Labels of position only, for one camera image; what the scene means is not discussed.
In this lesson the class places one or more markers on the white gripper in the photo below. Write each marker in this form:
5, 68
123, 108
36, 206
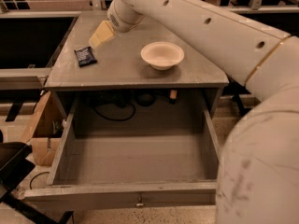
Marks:
120, 17

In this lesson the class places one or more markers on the dark blue rxbar wrapper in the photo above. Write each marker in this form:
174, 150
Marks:
85, 56

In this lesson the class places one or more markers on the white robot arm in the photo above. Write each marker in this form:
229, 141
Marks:
258, 175

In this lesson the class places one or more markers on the open grey top drawer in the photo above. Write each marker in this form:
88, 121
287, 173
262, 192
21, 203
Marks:
164, 154

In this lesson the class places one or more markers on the grey wooden cabinet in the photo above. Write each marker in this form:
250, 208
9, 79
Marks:
120, 66

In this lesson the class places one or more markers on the white paper bowl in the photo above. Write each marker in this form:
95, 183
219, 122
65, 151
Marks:
162, 55

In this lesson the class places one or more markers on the brown cardboard box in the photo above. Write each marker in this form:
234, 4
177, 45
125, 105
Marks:
44, 130

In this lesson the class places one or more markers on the black chair at left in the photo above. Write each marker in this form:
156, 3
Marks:
14, 167

